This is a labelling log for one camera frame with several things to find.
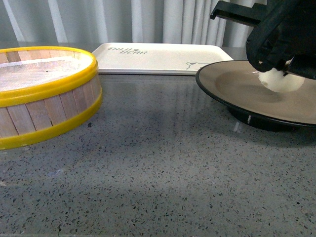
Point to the black cloth-covered gripper body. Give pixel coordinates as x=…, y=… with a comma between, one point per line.
x=283, y=35

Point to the white steamed bun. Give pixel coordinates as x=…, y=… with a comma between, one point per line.
x=280, y=81

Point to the brown plate black rim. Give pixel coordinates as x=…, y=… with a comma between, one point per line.
x=235, y=84

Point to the white bear print tray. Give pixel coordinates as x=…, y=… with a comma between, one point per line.
x=156, y=58

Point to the wooden steamer basket yellow rims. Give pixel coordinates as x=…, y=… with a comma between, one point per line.
x=37, y=113

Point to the white mesh steamer liner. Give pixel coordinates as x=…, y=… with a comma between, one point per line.
x=23, y=74

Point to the grey pleated curtain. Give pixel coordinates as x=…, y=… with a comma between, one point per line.
x=102, y=21

